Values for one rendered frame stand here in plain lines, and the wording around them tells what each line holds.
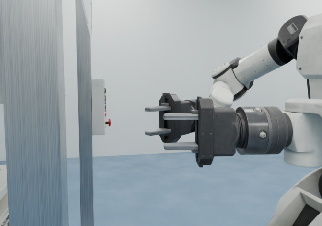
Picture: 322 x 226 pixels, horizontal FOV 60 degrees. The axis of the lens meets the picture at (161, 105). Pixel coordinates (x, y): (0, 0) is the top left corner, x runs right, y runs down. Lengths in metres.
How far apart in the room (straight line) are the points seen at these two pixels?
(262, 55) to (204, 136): 0.55
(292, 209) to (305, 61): 0.37
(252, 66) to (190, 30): 3.35
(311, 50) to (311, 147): 0.30
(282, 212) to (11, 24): 0.70
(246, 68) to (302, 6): 4.26
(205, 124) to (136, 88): 3.62
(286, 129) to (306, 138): 0.05
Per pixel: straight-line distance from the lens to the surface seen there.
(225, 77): 1.02
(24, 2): 0.36
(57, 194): 0.37
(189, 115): 0.49
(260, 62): 0.99
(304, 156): 0.56
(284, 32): 0.95
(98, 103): 1.32
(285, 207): 0.80
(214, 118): 0.49
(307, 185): 0.85
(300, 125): 0.54
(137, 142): 4.19
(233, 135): 0.50
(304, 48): 0.80
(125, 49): 4.10
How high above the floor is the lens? 1.07
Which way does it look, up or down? 5 degrees down
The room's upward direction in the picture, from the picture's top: straight up
